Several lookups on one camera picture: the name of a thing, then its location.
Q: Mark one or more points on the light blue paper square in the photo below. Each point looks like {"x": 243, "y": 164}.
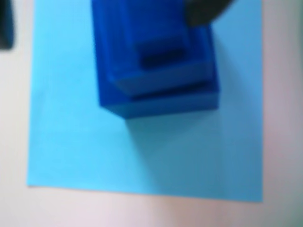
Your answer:
{"x": 71, "y": 142}

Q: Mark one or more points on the tiny blue cube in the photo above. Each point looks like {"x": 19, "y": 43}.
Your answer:
{"x": 156, "y": 28}

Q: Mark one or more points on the small blue cube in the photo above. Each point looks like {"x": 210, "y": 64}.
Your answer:
{"x": 165, "y": 80}

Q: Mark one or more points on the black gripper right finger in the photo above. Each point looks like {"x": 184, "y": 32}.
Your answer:
{"x": 206, "y": 10}

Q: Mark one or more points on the medium blue cube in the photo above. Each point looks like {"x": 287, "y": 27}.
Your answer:
{"x": 106, "y": 99}

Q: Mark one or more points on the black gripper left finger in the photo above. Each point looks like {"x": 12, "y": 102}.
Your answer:
{"x": 6, "y": 23}

